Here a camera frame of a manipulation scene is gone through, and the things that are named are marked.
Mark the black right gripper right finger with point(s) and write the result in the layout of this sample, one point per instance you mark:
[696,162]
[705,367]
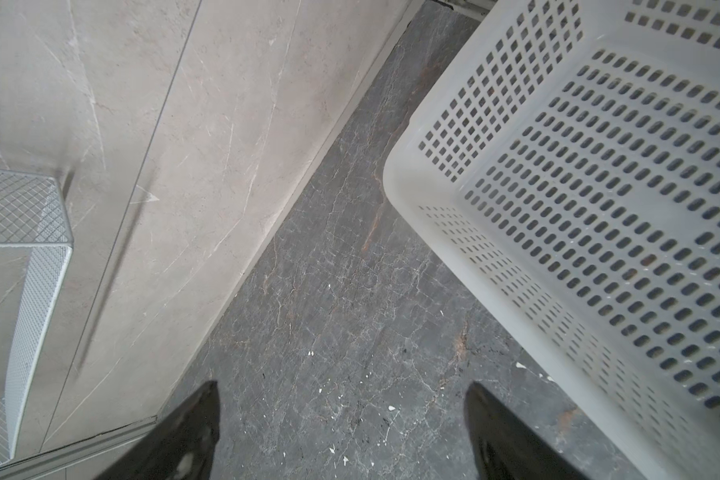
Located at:
[504,447]

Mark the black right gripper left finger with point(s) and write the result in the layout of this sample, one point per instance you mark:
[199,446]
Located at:
[181,446]

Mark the white plastic laundry basket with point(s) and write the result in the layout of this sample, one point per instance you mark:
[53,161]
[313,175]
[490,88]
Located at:
[566,168]

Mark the white wire mesh wall basket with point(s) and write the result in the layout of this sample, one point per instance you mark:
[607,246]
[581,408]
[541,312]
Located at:
[35,250]

